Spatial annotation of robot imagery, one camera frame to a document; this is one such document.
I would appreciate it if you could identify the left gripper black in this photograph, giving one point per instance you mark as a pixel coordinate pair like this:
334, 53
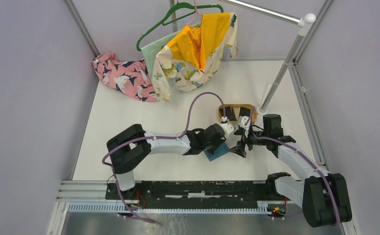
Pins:
221, 140

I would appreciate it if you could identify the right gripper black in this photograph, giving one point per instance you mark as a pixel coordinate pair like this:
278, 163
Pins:
239, 149

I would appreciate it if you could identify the teal card holder wallet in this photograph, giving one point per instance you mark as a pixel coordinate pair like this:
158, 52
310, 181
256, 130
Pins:
220, 151

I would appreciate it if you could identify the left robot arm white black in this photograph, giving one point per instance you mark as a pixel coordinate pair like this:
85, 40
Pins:
129, 148

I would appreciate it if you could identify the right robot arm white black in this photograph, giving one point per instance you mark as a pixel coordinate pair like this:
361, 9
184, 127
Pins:
322, 196

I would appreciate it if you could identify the black cards in tray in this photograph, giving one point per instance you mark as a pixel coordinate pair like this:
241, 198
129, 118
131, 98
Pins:
233, 112

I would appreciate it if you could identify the oval wooden tray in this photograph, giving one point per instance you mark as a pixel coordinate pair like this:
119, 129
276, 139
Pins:
254, 116

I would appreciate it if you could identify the dinosaur print yellow jacket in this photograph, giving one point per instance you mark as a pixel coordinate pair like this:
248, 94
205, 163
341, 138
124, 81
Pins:
193, 56

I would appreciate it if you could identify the pink patterned cloth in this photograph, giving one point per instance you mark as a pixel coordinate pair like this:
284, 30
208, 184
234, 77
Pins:
131, 78

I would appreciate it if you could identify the mint green cloth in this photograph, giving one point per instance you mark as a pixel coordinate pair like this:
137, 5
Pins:
152, 49

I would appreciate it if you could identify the green clothes hanger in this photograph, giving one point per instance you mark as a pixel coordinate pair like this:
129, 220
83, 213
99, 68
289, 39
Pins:
173, 9

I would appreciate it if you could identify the silver clothes rack pole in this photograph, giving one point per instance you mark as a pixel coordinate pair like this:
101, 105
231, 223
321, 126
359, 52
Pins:
305, 23

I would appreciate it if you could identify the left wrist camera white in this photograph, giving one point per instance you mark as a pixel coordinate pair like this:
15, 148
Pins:
227, 126

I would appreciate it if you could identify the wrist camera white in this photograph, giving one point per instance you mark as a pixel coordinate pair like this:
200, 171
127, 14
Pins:
243, 125
227, 126

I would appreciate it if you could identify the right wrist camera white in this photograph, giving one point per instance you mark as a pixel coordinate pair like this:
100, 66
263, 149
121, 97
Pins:
243, 125

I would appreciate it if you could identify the white slotted cable duct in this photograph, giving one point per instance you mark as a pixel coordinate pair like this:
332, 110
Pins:
118, 207

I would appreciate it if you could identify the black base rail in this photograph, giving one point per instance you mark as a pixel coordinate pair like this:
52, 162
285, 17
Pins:
197, 194

